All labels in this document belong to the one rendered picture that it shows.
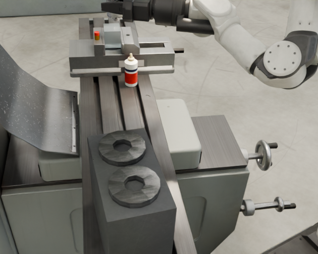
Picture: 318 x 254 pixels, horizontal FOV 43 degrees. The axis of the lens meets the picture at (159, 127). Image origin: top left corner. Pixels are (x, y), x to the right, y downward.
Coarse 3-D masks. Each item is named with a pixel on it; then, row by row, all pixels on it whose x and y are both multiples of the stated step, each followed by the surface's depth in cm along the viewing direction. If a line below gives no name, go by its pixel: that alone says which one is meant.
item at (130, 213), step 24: (96, 144) 78; (120, 144) 78; (144, 144) 77; (96, 168) 73; (120, 168) 71; (144, 168) 72; (96, 192) 75; (120, 192) 67; (144, 192) 67; (168, 192) 69; (96, 216) 87; (120, 216) 65; (144, 216) 65; (168, 216) 67; (120, 240) 68; (144, 240) 70; (168, 240) 72
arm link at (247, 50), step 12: (228, 36) 94; (240, 36) 93; (252, 36) 93; (228, 48) 95; (240, 48) 92; (252, 48) 90; (264, 48) 90; (240, 60) 93; (252, 60) 90; (252, 72) 92; (264, 72) 86; (300, 72) 87; (276, 84) 91; (288, 84) 90
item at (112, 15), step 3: (108, 0) 101; (111, 0) 101; (114, 0) 101; (117, 0) 101; (120, 0) 101; (123, 0) 102; (108, 12) 103; (108, 15) 104; (111, 15) 103; (114, 15) 103; (117, 15) 103; (120, 15) 104; (114, 18) 104; (117, 18) 104
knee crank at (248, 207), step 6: (276, 198) 147; (246, 204) 143; (252, 204) 143; (258, 204) 145; (264, 204) 145; (270, 204) 145; (276, 204) 146; (282, 204) 144; (288, 204) 146; (294, 204) 148; (240, 210) 144; (246, 210) 142; (252, 210) 142; (276, 210) 147; (282, 210) 145
